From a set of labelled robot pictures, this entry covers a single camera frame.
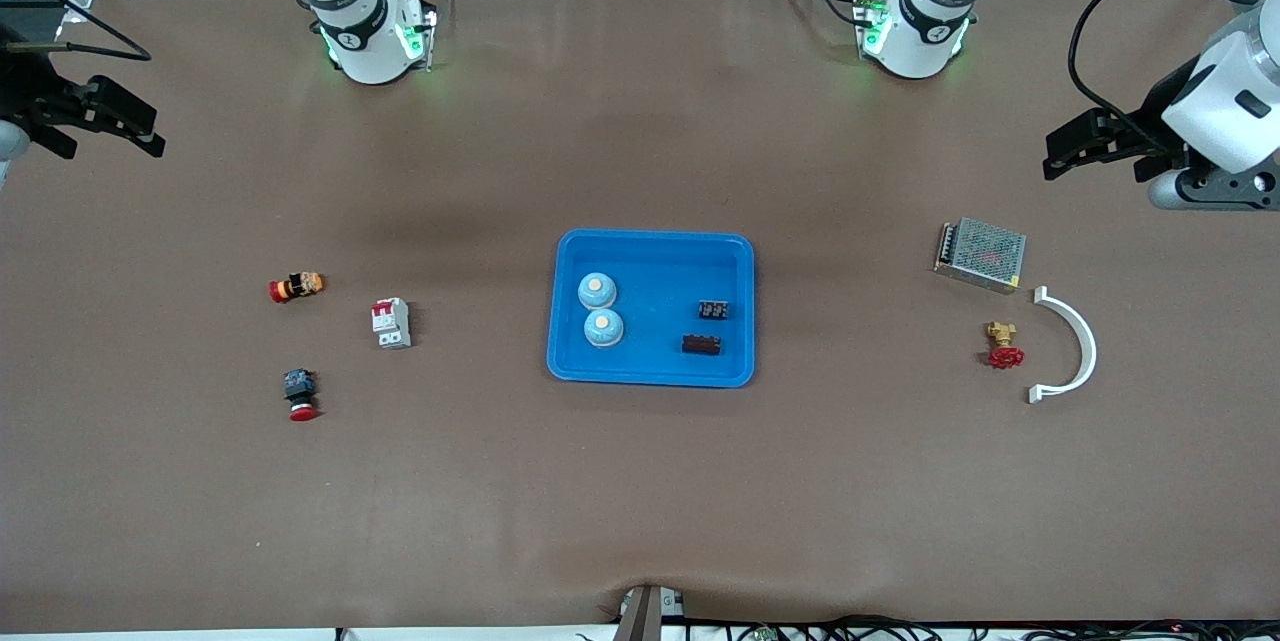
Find grey metal bracket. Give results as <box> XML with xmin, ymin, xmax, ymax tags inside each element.
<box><xmin>612</xmin><ymin>584</ymin><xmax>688</xmax><ymax>641</ymax></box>

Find red black emergency stop button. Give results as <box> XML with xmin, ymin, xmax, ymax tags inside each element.
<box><xmin>282</xmin><ymin>368</ymin><xmax>321</xmax><ymax>423</ymax></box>

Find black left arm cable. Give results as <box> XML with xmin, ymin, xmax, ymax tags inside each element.
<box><xmin>1068</xmin><ymin>0</ymin><xmax>1280</xmax><ymax>152</ymax></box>

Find metal mesh power supply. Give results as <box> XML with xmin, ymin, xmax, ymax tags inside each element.
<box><xmin>933</xmin><ymin>217</ymin><xmax>1028</xmax><ymax>296</ymax></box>

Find black cable bundle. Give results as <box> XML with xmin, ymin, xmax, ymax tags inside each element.
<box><xmin>575</xmin><ymin>614</ymin><xmax>1280</xmax><ymax>641</ymax></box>

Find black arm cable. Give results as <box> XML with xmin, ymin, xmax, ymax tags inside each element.
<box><xmin>1068</xmin><ymin>0</ymin><xmax>1280</xmax><ymax>152</ymax></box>
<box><xmin>0</xmin><ymin>0</ymin><xmax>153</xmax><ymax>62</ymax></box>

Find blue plastic tray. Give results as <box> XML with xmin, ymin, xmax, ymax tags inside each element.
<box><xmin>546</xmin><ymin>228</ymin><xmax>757</xmax><ymax>389</ymax></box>

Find white red circuit breaker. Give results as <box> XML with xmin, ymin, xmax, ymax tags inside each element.
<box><xmin>371</xmin><ymin>297</ymin><xmax>413</xmax><ymax>351</ymax></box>

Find white curved pipe clamp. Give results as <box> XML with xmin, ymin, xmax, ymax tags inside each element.
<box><xmin>1028</xmin><ymin>286</ymin><xmax>1098</xmax><ymax>405</ymax></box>

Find orange red push button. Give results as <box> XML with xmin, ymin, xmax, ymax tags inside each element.
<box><xmin>269</xmin><ymin>271</ymin><xmax>327</xmax><ymax>305</ymax></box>

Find brown table mat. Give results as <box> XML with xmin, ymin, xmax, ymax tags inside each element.
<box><xmin>0</xmin><ymin>0</ymin><xmax>1280</xmax><ymax>634</ymax></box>

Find brass valve red handle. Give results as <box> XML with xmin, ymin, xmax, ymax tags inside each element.
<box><xmin>984</xmin><ymin>321</ymin><xmax>1026</xmax><ymax>371</ymax></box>

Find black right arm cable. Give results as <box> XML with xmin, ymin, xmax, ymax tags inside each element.
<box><xmin>0</xmin><ymin>0</ymin><xmax>153</xmax><ymax>62</ymax></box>

